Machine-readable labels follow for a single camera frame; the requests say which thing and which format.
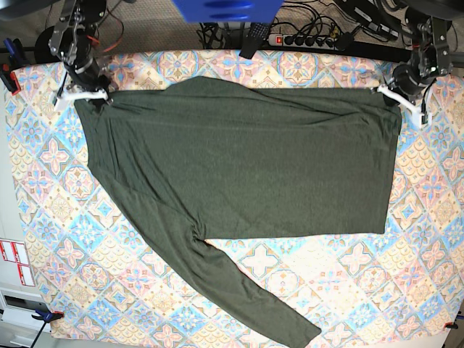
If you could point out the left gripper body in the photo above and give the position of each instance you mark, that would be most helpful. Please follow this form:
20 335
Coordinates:
408 89

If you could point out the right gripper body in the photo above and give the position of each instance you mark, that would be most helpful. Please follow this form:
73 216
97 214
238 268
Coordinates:
87 82

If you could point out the dark green long-sleeve shirt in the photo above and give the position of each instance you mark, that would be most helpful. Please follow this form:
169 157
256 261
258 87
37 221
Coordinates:
210 159

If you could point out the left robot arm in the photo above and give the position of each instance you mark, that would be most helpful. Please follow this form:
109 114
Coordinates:
430 59

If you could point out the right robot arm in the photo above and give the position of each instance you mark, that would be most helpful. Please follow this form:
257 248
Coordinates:
72 43

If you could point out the black round stand base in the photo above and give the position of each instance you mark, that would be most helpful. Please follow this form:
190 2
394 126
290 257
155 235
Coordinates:
42 53

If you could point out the blue clamp top left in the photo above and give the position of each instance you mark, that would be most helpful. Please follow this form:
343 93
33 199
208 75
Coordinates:
8 76

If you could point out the blue clamp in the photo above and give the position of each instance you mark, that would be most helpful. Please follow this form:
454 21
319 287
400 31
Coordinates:
46 318
8 76

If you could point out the black power strip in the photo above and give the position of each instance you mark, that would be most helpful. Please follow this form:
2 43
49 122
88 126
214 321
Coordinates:
301 41

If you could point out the blue plastic box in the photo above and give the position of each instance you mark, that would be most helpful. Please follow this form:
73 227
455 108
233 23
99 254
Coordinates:
228 10

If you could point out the black remote control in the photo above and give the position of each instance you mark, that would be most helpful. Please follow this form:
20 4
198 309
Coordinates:
257 34

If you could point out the red white label stickers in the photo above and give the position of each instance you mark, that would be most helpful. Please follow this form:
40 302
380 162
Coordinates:
16 261

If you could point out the patterned pastel tablecloth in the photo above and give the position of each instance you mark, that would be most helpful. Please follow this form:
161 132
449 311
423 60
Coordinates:
86 261

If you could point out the blue clamp bottom left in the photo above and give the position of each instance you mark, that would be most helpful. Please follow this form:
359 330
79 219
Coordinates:
46 318

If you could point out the red clamp bottom right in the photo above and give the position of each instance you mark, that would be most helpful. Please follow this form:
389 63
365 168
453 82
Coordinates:
451 326

